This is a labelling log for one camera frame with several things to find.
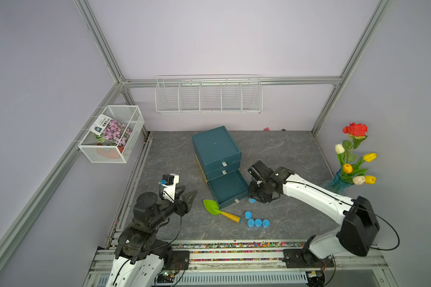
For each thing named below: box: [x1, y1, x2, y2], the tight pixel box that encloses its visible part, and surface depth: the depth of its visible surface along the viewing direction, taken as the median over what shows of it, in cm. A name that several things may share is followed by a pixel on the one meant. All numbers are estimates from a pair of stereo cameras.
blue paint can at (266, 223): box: [262, 218, 271, 229], surface depth 82 cm
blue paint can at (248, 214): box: [244, 210, 254, 221], surface depth 85 cm
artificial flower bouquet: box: [335, 122, 378, 186], surface depth 74 cm
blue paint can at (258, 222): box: [254, 218, 263, 228], surface depth 82 cm
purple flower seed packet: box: [89, 113, 133, 148], surface depth 75 cm
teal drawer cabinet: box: [192, 125, 242, 182], surface depth 87 cm
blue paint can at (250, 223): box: [246, 218, 256, 228], surface depth 83 cm
